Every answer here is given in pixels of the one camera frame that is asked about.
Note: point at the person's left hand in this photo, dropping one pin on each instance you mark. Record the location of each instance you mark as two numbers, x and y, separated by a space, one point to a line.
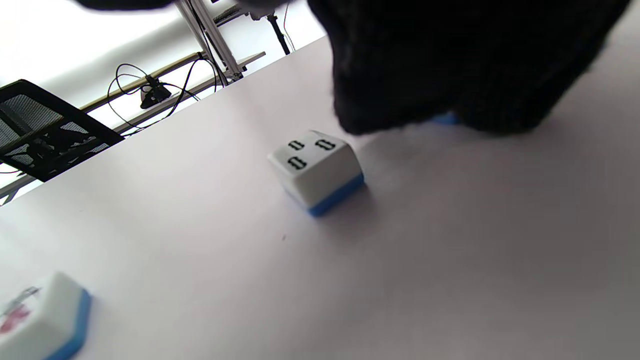
450 60

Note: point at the white standing desk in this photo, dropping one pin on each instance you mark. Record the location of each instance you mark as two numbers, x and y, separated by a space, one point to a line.
250 59

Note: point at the black monitor stand with tray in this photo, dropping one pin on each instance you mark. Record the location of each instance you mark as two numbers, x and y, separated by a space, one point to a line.
280 35

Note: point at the black mesh office chair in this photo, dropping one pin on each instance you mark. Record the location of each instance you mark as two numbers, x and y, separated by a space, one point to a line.
45 145

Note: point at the black mounted camera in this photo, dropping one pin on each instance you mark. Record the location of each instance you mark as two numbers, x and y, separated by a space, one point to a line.
152 95

